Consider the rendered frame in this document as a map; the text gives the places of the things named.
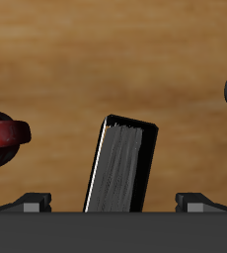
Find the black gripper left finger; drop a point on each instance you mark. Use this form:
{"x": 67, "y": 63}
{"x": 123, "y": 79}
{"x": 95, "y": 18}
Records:
{"x": 33, "y": 202}

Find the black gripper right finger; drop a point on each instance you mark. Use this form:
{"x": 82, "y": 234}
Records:
{"x": 194, "y": 202}

